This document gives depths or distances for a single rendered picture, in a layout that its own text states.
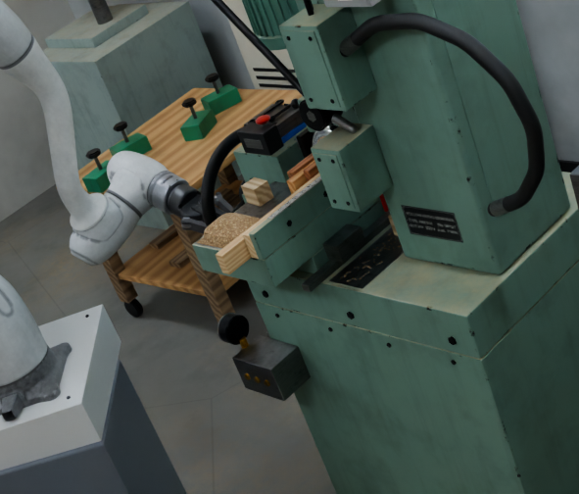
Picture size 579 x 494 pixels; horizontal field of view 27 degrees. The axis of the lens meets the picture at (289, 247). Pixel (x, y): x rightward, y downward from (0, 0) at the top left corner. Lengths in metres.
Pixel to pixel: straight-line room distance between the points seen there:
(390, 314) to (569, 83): 1.74
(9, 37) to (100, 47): 1.91
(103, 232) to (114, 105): 1.62
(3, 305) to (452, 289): 0.88
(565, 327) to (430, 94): 0.54
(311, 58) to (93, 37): 2.60
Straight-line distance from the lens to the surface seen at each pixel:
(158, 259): 4.01
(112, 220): 2.83
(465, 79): 1.95
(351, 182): 2.04
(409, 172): 2.07
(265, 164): 2.43
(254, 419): 3.40
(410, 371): 2.21
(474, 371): 2.09
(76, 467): 2.50
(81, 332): 2.64
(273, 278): 2.19
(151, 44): 4.51
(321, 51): 1.93
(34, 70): 2.65
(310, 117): 2.08
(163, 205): 2.83
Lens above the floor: 1.89
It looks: 27 degrees down
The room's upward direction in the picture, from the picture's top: 22 degrees counter-clockwise
